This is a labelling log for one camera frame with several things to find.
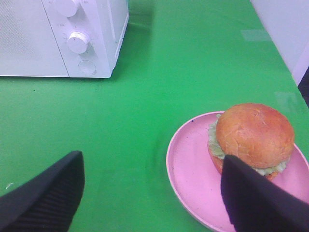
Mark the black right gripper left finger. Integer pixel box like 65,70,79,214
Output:
0,151,85,232

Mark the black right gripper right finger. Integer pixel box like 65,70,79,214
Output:
221,155,309,232

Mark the pink round plate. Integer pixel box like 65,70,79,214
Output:
166,111,309,232

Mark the burger with lettuce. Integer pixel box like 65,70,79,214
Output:
207,103,295,180

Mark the round microwave door button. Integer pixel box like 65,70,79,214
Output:
78,60,96,75

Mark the white microwave door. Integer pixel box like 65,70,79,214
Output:
0,0,69,77

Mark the lower white microwave knob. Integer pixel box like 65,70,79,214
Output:
67,31,90,54

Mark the white microwave knob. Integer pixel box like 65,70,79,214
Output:
67,31,90,54
55,0,80,17

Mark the white microwave oven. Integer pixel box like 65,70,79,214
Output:
0,0,129,78

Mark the white panel at table edge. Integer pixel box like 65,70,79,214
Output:
251,0,309,85

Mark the upper white microwave knob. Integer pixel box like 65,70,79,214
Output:
55,0,80,17

